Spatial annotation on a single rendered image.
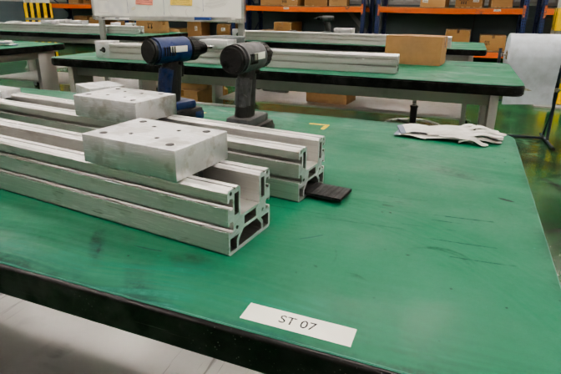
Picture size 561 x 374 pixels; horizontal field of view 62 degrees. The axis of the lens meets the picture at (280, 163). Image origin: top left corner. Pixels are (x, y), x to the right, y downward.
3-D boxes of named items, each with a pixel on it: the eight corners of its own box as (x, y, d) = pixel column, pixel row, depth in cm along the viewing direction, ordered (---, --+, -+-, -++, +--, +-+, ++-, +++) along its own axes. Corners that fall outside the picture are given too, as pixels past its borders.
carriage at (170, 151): (87, 180, 64) (80, 133, 62) (144, 159, 74) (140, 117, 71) (178, 203, 57) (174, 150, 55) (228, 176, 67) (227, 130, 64)
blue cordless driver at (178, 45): (144, 129, 114) (135, 37, 107) (204, 116, 129) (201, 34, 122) (163, 135, 110) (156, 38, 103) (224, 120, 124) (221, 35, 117)
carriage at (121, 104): (77, 128, 91) (73, 93, 89) (119, 118, 101) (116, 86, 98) (138, 139, 84) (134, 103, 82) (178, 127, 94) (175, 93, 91)
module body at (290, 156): (-13, 135, 108) (-21, 98, 105) (27, 126, 116) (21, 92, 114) (297, 203, 72) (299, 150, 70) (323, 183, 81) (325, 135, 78)
